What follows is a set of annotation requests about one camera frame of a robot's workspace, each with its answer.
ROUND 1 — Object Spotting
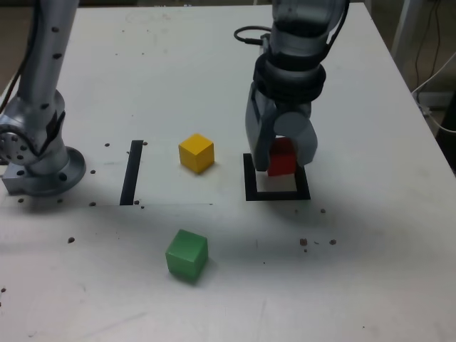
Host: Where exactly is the black tape strip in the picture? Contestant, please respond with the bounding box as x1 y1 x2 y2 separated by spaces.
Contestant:
119 140 145 207

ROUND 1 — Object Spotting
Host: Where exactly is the black tape square outline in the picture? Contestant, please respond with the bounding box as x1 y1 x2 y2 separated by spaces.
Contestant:
242 152 311 202

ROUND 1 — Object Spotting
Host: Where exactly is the thin black background cable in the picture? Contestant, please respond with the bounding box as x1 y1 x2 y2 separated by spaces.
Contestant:
414 0 445 92

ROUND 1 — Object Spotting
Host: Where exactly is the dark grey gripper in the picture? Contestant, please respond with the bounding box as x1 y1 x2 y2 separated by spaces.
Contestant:
244 81 319 172

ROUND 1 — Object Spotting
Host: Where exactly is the white background cable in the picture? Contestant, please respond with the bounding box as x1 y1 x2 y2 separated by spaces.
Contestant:
412 52 456 133

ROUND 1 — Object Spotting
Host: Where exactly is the green cube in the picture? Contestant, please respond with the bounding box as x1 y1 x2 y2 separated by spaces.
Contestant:
165 229 209 285

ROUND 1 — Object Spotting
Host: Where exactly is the red cube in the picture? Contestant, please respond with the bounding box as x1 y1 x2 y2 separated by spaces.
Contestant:
266 136 299 178

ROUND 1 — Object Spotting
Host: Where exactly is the white metal stand leg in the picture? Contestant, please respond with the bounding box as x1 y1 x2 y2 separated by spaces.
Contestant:
390 0 416 63

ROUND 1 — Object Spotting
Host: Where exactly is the yellow cube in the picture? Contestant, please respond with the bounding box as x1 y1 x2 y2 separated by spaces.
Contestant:
178 133 215 175

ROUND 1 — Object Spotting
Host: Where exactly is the black background object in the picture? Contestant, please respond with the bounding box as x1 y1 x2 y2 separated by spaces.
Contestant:
435 106 456 179

